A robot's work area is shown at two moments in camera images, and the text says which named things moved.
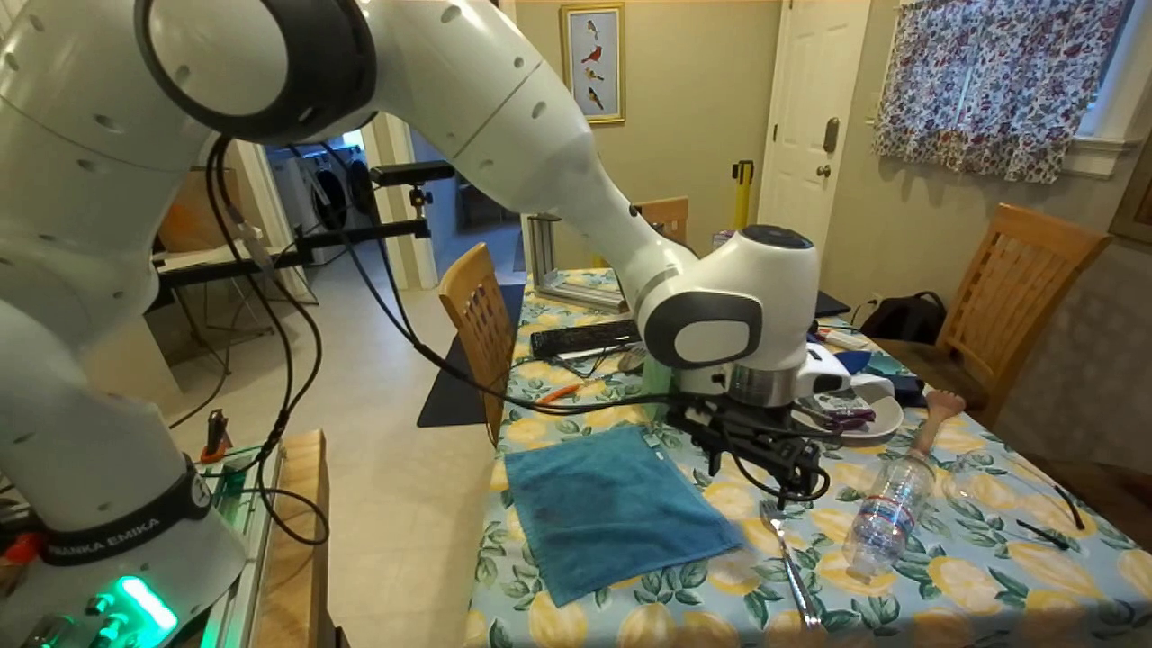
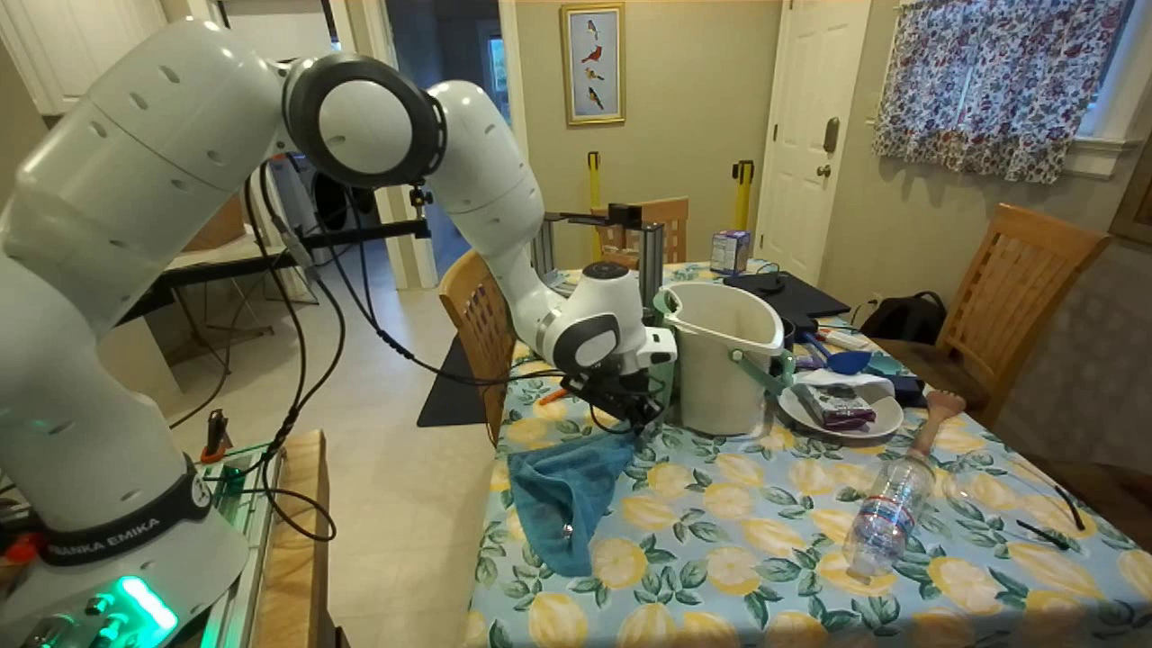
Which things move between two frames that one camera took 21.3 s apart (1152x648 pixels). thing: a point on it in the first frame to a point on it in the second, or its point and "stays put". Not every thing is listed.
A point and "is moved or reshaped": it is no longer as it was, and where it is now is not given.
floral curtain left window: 992,87 stays put
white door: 810,119 stays put
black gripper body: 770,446 to 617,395
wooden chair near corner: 482,302 stays put
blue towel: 609,508 is moved or reshaped
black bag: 912,319 stays put
